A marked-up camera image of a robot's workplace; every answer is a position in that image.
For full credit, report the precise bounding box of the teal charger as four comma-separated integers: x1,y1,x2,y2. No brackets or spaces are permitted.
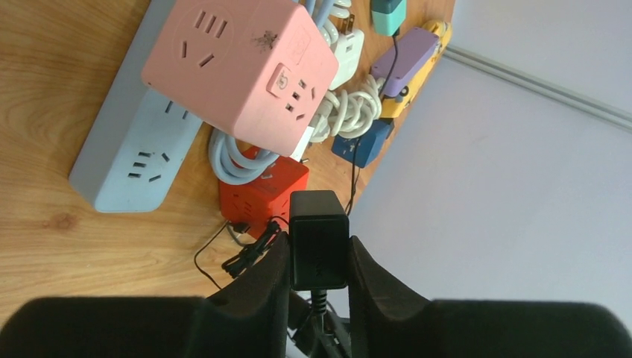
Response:
370,0,407,37

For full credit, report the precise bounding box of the light blue power strip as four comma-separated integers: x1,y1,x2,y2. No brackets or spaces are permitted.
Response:
69,1,202,213

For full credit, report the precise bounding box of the long black cable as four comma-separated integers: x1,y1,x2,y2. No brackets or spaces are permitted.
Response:
343,34,401,217

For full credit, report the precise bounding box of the purple power bank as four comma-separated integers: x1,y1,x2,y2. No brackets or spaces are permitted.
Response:
382,27,439,97

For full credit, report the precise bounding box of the white adapter with coiled cable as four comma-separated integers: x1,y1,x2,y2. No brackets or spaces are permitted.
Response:
308,19,385,143

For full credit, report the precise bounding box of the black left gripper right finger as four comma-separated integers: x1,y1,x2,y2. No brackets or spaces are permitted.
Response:
348,237,631,357

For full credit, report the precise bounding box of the thin black usb cable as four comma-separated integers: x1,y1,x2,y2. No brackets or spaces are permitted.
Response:
193,215,290,292

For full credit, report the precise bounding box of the red cube socket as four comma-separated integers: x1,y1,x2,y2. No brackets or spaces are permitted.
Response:
218,157,309,239

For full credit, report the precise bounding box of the pink cube socket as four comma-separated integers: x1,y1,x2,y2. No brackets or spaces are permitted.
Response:
141,1,338,157

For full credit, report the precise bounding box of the small black power adapter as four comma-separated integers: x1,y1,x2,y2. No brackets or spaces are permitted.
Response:
288,190,350,291

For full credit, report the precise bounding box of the blue cube socket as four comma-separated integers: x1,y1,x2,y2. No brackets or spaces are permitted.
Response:
331,119,395,169

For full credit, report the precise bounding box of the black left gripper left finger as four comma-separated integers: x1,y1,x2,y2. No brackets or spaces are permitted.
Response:
1,234,289,357

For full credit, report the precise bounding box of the yellow cloth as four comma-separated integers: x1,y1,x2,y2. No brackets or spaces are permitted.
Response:
382,20,453,119

